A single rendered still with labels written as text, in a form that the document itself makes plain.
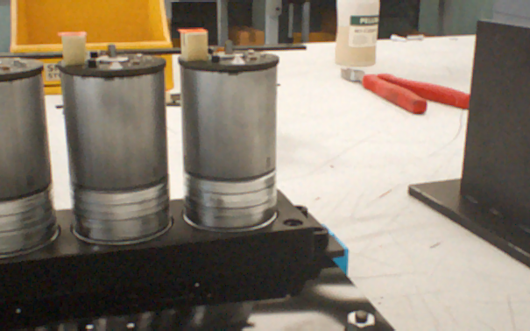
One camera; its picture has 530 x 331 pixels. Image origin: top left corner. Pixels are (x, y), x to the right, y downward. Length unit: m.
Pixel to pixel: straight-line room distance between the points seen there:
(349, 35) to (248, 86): 0.39
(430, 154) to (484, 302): 0.14
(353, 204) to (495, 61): 0.07
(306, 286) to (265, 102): 0.05
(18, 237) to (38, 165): 0.02
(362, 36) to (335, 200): 0.31
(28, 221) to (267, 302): 0.06
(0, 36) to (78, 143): 4.42
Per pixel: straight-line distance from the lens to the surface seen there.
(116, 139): 0.15
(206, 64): 0.16
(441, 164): 0.30
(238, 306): 0.15
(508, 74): 0.23
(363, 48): 0.54
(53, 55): 0.18
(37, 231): 0.16
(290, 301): 0.16
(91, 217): 0.16
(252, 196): 0.16
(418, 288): 0.19
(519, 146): 0.22
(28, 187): 0.16
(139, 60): 0.16
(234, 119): 0.16
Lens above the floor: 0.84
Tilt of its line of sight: 18 degrees down
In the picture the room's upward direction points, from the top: straight up
